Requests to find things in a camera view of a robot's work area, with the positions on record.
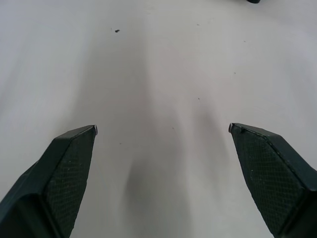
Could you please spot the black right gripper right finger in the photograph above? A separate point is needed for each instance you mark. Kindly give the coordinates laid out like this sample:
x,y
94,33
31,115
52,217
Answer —
x,y
270,178

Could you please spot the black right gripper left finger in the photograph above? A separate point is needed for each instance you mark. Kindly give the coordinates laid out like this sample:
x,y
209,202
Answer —
x,y
57,183

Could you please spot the dark object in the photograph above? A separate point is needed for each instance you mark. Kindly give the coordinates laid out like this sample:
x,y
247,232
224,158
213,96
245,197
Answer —
x,y
253,1

